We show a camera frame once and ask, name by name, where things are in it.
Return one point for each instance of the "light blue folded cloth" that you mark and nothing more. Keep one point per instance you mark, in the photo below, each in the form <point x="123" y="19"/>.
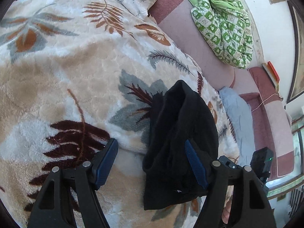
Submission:
<point x="239" y="113"/>

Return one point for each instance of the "red yellow books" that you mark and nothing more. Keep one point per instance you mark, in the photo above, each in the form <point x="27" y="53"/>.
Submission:
<point x="272" y="73"/>

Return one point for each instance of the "green white patterned quilt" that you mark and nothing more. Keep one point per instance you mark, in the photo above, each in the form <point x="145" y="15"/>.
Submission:
<point x="226" y="27"/>

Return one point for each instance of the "person's right hand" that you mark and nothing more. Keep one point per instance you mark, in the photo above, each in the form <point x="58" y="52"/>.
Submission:
<point x="227" y="205"/>

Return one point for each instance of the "leaf pattern fleece blanket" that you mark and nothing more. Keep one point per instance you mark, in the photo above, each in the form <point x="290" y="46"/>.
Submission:
<point x="75" y="73"/>

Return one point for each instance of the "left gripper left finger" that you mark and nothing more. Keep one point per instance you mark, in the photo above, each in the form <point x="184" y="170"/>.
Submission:
<point x="53" y="205"/>

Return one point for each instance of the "pink padded headboard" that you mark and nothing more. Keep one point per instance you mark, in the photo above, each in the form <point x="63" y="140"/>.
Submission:
<point x="271" y="123"/>

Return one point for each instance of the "black pants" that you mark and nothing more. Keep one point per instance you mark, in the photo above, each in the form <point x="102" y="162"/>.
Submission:
<point x="183" y="141"/>

